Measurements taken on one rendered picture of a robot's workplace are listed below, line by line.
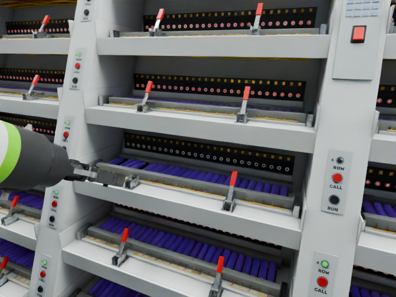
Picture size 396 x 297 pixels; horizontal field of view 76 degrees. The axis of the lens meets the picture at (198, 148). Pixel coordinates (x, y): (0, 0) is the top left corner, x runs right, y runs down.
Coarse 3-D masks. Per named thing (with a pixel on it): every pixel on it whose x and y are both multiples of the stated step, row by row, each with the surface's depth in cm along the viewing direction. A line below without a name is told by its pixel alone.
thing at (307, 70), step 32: (160, 0) 89; (192, 0) 85; (224, 0) 81; (256, 0) 78; (288, 0) 75; (320, 0) 72; (32, 64) 109; (64, 64) 103; (160, 64) 88; (192, 64) 84; (224, 64) 80; (256, 64) 76; (288, 64) 73; (320, 64) 70; (384, 64) 65; (288, 256) 70
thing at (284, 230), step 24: (216, 168) 75; (240, 168) 72; (96, 192) 70; (120, 192) 66; (144, 192) 65; (168, 192) 65; (192, 216) 60; (216, 216) 57; (240, 216) 55; (264, 216) 56; (288, 216) 56; (264, 240) 54; (288, 240) 52
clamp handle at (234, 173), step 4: (232, 172) 59; (236, 172) 59; (232, 176) 59; (236, 176) 59; (232, 180) 59; (232, 184) 58; (232, 188) 58; (232, 192) 58; (228, 196) 58; (228, 200) 58
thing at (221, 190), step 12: (108, 168) 75; (120, 168) 73; (132, 168) 74; (144, 180) 69; (156, 180) 69; (168, 180) 68; (180, 180) 67; (192, 180) 67; (216, 192) 64; (228, 192) 63; (240, 192) 62; (252, 192) 61; (264, 192) 62; (264, 204) 59; (276, 204) 59; (288, 204) 58
